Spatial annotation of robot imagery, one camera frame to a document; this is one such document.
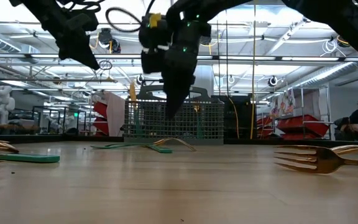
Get gold knife green handle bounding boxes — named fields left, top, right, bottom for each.
left=129, top=81, right=141, bottom=139

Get red handled utensils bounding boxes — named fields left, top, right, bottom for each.
left=144, top=144, right=173, bottom=154

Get colourful poster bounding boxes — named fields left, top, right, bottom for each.
left=270, top=90, right=295, bottom=118

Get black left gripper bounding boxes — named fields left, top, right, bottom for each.
left=54, top=12, right=101, bottom=70

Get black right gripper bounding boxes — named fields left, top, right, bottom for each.
left=162, top=9, right=213, bottom=119

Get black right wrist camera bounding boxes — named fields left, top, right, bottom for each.
left=138, top=14, right=169, bottom=75

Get red storage bin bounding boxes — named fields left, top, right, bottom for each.
left=277, top=114, right=329, bottom=134
left=92, top=117, right=109, bottom=137
left=92, top=101, right=109, bottom=119
left=256, top=116, right=277, bottom=139

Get gold spoon green handle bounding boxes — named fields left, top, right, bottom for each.
left=0, top=153, right=61, bottom=166

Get black camera cable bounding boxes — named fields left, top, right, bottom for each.
left=105, top=6, right=143, bottom=34

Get black cabinet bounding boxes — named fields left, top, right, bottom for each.
left=224, top=95, right=252, bottom=140

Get black aluminium table frame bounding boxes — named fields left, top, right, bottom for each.
left=0, top=133, right=358, bottom=149

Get grey plastic cutlery basket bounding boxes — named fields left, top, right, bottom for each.
left=122, top=85, right=226, bottom=146

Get white board panel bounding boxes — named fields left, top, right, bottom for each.
left=104, top=91, right=126, bottom=138

